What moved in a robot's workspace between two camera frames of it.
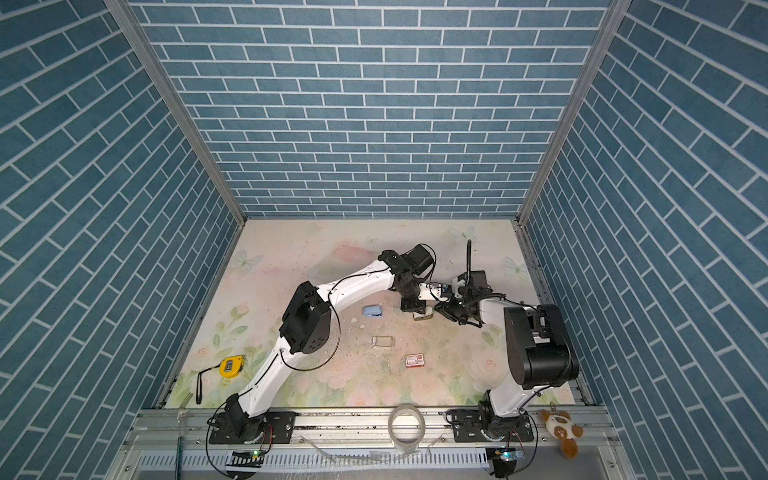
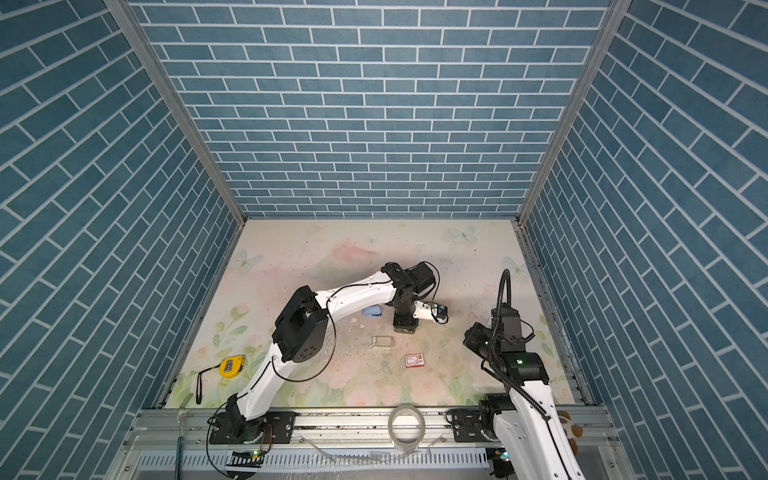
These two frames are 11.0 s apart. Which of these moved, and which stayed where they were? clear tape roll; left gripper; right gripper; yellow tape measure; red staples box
Moved: left gripper; right gripper
Stayed: yellow tape measure; clear tape roll; red staples box
